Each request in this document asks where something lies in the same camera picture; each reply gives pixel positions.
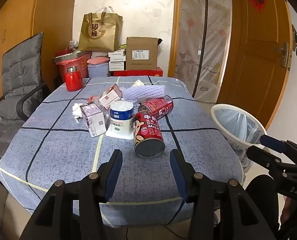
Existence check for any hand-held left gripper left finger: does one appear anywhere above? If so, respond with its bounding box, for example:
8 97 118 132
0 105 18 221
20 149 124 240

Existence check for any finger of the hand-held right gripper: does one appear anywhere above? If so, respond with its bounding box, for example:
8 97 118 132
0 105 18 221
261 135 297 165
247 145 289 173

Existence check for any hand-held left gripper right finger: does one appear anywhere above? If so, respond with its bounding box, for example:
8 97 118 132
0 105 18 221
170 149 276 240

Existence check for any translucent bin liner bag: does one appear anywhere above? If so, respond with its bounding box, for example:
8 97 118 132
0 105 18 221
213 109 266 173

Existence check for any white waste bin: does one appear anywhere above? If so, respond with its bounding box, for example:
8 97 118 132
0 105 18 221
210 104 267 174

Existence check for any red milk can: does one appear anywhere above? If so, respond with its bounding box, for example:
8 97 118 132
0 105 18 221
138 95 174 120
133 111 165 158

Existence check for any purple white milk carton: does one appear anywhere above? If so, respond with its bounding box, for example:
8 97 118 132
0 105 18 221
80 104 107 138

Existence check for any white blue yogurt cup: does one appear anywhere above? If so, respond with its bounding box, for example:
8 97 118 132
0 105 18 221
110 101 134 132

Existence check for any white tissue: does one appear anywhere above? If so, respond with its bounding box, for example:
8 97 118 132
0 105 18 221
71 103 85 123

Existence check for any red white drink carton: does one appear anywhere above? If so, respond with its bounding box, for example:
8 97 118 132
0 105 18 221
98 84 124 109

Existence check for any person's right hand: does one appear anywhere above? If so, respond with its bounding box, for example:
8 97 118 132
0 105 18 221
281 197 297 229

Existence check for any person's black trouser leg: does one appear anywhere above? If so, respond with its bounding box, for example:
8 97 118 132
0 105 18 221
245 175 279 232

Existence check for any blue checked tablecloth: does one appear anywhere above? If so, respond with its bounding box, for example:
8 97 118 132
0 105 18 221
0 76 244 228

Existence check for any wooden door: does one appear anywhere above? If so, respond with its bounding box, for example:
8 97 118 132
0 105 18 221
217 0 293 128

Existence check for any red thermos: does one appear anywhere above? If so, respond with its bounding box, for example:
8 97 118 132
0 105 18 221
65 66 84 92

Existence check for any red gift box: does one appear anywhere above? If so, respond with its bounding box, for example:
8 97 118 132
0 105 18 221
113 67 163 77

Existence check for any lavender bucket pink lid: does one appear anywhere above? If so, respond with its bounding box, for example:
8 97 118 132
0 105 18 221
87 56 110 78

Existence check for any red plastic tub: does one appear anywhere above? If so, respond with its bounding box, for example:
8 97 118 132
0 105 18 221
55 51 93 84

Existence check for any cat print screen curtain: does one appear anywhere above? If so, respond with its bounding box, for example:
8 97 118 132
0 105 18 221
175 0 233 103

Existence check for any cardboard box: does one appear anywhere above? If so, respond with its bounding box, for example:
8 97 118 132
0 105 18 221
125 37 159 71

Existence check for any striped tray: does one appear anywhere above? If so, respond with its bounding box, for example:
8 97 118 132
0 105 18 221
54 51 89 63

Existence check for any grey cushioned chair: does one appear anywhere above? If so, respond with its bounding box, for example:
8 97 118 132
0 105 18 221
0 32 52 174

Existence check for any gold paper bag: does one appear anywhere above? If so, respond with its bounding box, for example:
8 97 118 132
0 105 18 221
78 12 123 52

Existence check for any wooden wardrobe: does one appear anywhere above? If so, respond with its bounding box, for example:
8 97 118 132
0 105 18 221
0 0 79 98

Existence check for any metal door handle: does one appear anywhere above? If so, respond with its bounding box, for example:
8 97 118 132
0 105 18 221
273 42 289 68

